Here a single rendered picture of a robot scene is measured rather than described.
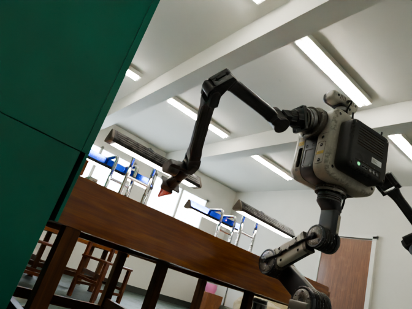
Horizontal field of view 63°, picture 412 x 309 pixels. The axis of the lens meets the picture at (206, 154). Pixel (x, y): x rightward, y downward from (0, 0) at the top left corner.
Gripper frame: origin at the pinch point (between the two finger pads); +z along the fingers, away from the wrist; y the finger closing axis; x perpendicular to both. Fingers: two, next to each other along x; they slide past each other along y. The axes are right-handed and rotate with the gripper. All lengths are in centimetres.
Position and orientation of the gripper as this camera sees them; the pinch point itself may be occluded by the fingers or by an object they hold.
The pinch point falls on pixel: (159, 195)
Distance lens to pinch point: 168.7
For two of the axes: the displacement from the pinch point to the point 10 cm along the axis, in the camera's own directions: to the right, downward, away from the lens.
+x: 1.8, 6.3, -7.5
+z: -6.6, 6.4, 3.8
